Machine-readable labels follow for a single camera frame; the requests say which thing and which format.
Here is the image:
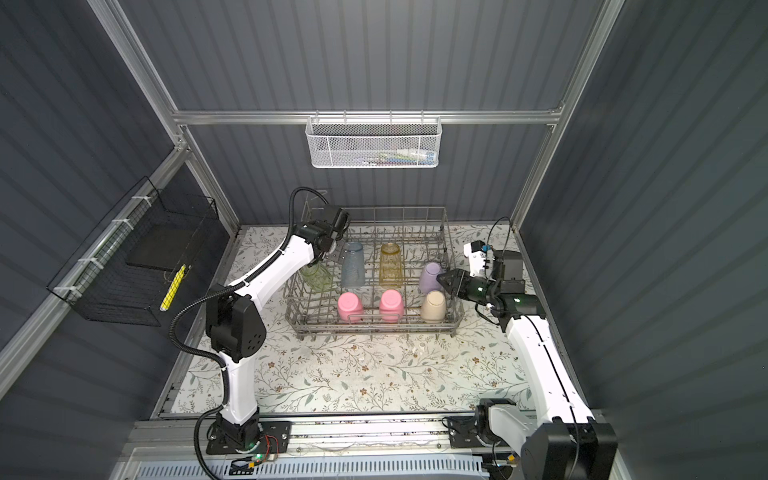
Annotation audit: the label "green transparent cup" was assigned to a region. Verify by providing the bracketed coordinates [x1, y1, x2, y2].
[299, 262, 333, 293]

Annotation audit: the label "pink plastic cup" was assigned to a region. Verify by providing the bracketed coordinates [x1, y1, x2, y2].
[337, 292, 364, 323]
[379, 289, 405, 323]

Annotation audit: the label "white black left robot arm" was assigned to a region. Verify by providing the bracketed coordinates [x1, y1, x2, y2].
[205, 205, 349, 451]

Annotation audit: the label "black wire wall basket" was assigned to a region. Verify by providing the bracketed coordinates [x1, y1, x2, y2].
[47, 180, 219, 327]

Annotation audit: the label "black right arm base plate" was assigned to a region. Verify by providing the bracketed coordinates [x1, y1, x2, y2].
[441, 416, 500, 449]

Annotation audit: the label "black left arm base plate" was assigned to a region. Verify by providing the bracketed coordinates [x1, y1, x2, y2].
[206, 419, 293, 455]

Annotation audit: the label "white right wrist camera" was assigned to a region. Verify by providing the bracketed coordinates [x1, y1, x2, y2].
[463, 240, 493, 278]

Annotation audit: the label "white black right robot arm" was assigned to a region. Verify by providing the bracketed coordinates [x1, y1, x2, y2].
[437, 241, 618, 479]

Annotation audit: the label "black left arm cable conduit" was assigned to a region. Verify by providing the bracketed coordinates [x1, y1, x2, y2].
[169, 187, 330, 480]

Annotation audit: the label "lilac plastic cup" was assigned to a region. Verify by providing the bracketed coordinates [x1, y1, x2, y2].
[419, 262, 444, 295]

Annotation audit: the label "blue transparent cup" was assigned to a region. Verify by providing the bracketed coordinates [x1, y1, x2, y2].
[341, 241, 365, 289]

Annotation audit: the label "yellow transparent cup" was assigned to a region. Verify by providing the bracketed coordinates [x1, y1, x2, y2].
[379, 242, 404, 288]

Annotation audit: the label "beige plastic cup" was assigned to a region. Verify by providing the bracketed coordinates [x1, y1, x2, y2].
[420, 290, 447, 323]

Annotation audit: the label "white mesh wall basket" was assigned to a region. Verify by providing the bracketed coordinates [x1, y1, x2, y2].
[305, 116, 443, 169]

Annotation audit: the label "white slotted cable duct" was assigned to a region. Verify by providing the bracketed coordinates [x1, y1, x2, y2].
[134, 455, 490, 480]

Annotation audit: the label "grey wire dish rack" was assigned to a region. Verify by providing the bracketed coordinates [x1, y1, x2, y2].
[284, 206, 462, 338]

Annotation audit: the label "items in white basket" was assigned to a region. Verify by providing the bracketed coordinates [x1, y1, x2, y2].
[355, 148, 438, 167]

